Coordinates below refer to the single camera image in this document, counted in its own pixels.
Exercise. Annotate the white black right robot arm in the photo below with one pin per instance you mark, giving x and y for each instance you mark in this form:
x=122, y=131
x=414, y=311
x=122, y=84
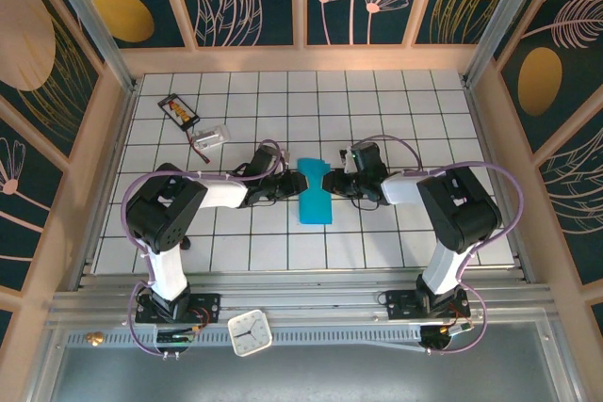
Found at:
x=447, y=265

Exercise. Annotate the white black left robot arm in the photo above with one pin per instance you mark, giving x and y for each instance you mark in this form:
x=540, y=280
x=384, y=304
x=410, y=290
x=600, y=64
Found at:
x=169, y=270

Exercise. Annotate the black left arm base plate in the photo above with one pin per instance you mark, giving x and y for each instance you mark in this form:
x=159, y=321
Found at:
x=209, y=305

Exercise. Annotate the small electronics board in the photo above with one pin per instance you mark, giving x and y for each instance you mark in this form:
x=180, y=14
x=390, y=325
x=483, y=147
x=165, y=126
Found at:
x=435, y=338
x=172, y=337

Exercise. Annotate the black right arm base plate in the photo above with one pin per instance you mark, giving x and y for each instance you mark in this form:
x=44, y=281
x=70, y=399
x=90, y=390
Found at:
x=400, y=305

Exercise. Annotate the aluminium frame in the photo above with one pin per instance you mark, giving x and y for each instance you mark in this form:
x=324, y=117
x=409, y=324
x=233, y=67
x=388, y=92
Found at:
x=301, y=300

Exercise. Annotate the black board with yellow connectors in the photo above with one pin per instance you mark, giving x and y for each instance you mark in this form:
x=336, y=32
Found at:
x=179, y=111

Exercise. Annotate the brass knob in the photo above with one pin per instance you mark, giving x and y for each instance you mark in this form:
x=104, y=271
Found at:
x=95, y=339

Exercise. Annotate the blue cloth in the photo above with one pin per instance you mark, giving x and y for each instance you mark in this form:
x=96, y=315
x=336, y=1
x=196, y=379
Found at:
x=315, y=209

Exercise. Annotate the clear plastic box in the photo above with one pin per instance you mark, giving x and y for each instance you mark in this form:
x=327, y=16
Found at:
x=212, y=136

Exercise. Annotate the grey metal sheet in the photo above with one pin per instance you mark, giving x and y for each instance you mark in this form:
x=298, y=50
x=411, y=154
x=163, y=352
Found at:
x=330, y=374

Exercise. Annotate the white square clock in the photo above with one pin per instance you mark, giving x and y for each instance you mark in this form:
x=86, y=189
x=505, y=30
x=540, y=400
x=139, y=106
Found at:
x=249, y=332

